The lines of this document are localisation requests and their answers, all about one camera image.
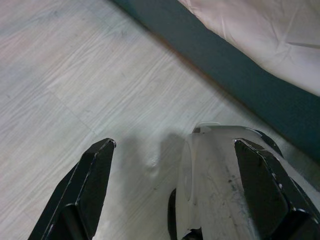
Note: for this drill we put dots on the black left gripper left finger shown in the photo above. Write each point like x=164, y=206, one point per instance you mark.
x=85, y=190

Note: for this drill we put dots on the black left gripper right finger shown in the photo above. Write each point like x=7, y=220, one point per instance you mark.
x=265, y=192

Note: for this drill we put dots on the silver robot foot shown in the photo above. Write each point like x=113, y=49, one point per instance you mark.
x=212, y=175

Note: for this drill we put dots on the dark green bed base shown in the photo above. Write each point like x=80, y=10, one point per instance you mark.
x=225, y=57

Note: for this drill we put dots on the pale pink bed sheet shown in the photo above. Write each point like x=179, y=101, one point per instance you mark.
x=255, y=30

